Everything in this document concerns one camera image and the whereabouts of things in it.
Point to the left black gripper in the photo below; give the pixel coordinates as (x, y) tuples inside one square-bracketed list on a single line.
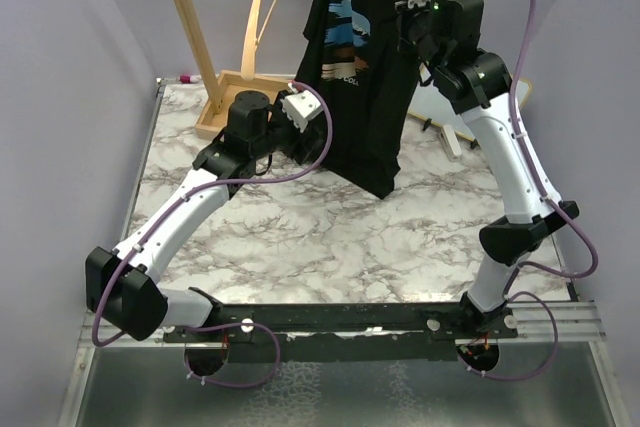
[(301, 151)]

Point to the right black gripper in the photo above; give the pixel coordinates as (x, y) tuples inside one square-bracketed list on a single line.
[(406, 14)]

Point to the black printed t shirt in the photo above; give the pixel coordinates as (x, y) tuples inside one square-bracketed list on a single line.
[(368, 113)]

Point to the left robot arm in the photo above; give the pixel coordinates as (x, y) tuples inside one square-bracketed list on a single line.
[(122, 283)]

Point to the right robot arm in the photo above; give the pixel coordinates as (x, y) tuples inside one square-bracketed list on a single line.
[(444, 35)]

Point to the light wooden hanger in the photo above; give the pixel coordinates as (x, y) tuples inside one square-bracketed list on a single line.
[(255, 28)]

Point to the wooden clothes rack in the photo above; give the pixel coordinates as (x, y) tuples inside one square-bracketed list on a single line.
[(220, 88)]

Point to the white board eraser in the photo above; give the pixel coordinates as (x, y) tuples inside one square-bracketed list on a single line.
[(449, 142)]

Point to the pink capped marker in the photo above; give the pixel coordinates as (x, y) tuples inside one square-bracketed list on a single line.
[(189, 79)]

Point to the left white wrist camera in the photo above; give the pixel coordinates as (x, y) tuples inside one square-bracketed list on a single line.
[(301, 108)]

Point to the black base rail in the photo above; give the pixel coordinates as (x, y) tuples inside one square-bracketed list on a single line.
[(351, 332)]

